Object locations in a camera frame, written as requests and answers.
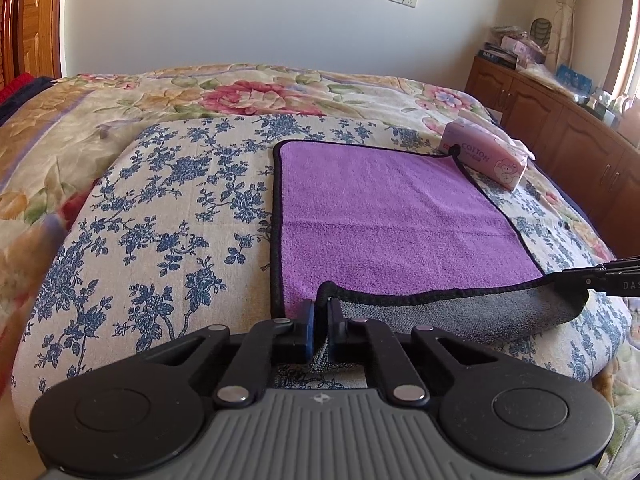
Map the purple and grey towel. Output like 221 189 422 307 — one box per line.
270 141 589 344

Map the wooden sideboard cabinet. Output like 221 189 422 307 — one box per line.
465 56 639 257

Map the blue floral white quilt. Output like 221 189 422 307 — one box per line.
11 115 612 426

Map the pink tissue pack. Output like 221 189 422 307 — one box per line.
438 118 532 192

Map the clutter on cabinet top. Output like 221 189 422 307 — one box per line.
465 18 639 146

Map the patterned cream curtain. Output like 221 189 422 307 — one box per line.
547 0 577 72

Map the floral beige bedspread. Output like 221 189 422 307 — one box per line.
0 63 640 480

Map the wooden door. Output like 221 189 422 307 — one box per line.
4 0 61 78

